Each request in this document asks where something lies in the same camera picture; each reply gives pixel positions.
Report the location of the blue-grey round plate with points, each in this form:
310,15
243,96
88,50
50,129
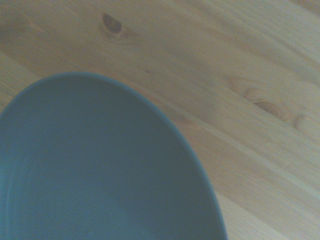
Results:
95,170

